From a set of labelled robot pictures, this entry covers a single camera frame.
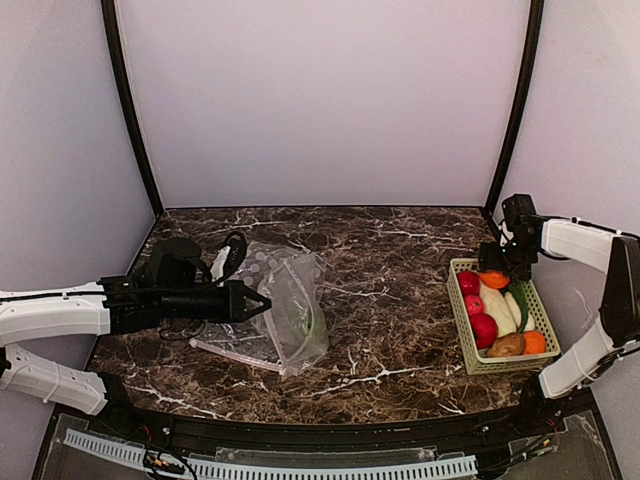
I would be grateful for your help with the lower clear zip bag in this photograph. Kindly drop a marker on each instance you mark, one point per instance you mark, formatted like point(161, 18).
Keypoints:
point(235, 345)

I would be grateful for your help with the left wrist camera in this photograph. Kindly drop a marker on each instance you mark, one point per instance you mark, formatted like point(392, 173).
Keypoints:
point(229, 258)

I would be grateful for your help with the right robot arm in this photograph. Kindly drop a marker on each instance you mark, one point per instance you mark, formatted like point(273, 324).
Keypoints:
point(613, 331)

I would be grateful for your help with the black frame post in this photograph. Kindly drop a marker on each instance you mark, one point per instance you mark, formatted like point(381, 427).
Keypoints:
point(128, 109)
point(525, 74)

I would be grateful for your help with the small orange tangerine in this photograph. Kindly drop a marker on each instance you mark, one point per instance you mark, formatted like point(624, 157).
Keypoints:
point(535, 343)

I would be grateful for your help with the small red tomato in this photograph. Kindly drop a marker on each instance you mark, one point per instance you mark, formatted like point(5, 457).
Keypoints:
point(474, 305)

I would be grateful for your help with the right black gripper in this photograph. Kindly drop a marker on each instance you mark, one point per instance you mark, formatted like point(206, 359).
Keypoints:
point(500, 258)

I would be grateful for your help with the white slotted cable duct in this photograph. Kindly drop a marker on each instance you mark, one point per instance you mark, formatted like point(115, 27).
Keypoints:
point(253, 464)

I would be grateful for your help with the dotted zip bag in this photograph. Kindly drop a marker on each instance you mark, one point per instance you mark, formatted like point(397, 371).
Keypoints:
point(292, 335)

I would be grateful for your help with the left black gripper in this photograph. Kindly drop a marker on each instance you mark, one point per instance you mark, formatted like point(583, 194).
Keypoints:
point(235, 301)

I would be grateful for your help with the green grape bunch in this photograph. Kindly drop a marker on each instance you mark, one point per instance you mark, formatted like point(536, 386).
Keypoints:
point(307, 323)

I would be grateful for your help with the green cucumber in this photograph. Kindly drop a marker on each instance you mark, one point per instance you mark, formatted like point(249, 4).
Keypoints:
point(517, 291)

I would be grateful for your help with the black front rail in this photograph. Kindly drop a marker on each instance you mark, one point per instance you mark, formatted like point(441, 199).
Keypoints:
point(339, 414)

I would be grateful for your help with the left black frame post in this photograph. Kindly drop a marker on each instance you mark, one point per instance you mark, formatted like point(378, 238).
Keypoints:
point(128, 109)

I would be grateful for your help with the orange persimmon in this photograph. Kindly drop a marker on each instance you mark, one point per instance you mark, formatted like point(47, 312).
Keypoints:
point(494, 279)

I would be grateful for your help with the white radish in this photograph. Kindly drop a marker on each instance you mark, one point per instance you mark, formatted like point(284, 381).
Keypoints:
point(496, 306)
point(517, 314)

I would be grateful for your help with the pale green perforated basket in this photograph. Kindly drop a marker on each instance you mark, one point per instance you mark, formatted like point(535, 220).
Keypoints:
point(476, 361)

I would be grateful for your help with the red apple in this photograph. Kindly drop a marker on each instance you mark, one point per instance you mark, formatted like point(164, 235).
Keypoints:
point(469, 283)
point(485, 330)

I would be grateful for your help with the brown potato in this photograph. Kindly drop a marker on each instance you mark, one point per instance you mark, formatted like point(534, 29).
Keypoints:
point(510, 345)

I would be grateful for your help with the small electronics board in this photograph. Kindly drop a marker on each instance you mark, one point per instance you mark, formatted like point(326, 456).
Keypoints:
point(158, 468)

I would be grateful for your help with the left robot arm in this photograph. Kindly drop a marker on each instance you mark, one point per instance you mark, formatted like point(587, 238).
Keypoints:
point(175, 283)

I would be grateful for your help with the right black frame post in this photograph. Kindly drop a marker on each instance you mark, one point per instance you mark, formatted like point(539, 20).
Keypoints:
point(525, 74)

